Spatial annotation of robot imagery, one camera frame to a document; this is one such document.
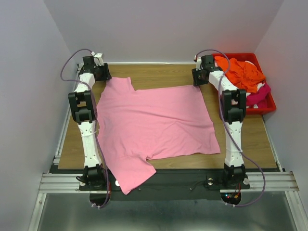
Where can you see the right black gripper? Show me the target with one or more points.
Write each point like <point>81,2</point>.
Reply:
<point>196,81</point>

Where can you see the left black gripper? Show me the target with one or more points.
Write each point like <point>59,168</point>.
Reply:
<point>106,75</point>

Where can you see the light pink t shirt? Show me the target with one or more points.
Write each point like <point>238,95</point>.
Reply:
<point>137,126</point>

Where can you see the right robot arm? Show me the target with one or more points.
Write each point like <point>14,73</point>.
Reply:
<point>232,111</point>

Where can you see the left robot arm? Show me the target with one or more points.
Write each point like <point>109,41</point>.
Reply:
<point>84,113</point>

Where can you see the orange t shirt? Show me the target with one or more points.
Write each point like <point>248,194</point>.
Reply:
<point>241,74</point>

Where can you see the magenta t shirt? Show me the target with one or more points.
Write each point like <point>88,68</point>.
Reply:
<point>258,100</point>

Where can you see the red plastic bin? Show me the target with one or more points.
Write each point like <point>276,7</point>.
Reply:
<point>264,108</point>

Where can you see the silver round knob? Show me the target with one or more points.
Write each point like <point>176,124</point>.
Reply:
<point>210,181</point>

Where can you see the small circuit board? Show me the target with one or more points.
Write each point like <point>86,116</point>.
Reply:
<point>234,196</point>

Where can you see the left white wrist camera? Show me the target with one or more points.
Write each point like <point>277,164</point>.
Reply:
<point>98,58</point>

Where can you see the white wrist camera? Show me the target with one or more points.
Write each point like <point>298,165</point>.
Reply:
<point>199,63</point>
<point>98,58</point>

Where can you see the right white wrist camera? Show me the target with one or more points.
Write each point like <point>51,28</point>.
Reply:
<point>199,63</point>

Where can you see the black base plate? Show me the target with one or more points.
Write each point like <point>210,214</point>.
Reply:
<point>181,184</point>

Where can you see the aluminium frame rail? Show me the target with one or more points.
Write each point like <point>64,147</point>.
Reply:
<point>272,182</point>

